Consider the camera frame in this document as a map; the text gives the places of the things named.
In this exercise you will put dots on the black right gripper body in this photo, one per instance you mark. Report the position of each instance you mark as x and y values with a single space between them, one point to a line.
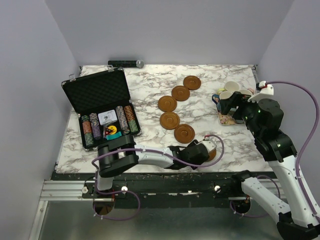
230 103

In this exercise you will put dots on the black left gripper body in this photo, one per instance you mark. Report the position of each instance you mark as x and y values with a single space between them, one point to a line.
191 144

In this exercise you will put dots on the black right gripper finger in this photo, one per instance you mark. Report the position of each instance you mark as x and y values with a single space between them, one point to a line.
240 115
231 103

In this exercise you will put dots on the brown wooden coaster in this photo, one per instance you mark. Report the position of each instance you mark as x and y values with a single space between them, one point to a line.
192 82
180 93
169 120
212 154
184 133
167 103

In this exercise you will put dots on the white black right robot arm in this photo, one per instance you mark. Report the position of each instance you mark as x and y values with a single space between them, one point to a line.
297 218

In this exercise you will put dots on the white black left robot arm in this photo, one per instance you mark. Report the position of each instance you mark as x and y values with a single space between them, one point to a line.
119 155

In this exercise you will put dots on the dark blue mug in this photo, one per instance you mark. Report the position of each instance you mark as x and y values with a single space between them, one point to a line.
216 98

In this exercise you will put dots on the floral serving tray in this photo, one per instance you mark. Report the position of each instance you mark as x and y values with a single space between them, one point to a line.
228 120

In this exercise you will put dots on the light green mug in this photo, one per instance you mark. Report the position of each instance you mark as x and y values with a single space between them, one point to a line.
230 86

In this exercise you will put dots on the teal mug middle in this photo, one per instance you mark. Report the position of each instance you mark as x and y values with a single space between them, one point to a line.
246 92

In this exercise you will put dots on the yellow dealer button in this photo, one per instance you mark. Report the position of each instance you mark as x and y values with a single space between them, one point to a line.
111 130

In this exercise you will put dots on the teal rectangular block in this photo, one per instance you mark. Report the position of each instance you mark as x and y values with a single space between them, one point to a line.
113 136

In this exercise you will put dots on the white card deck box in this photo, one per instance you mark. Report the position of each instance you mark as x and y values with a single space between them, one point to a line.
107 117

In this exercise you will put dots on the black microphone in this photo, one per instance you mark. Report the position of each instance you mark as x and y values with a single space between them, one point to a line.
127 63

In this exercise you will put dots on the black poker chip case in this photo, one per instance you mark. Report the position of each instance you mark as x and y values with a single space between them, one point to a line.
100 92

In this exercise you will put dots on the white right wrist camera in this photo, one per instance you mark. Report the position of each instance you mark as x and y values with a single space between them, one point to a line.
264 90

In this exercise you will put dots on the aluminium mounting rail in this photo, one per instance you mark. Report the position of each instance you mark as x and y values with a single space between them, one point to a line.
73 190

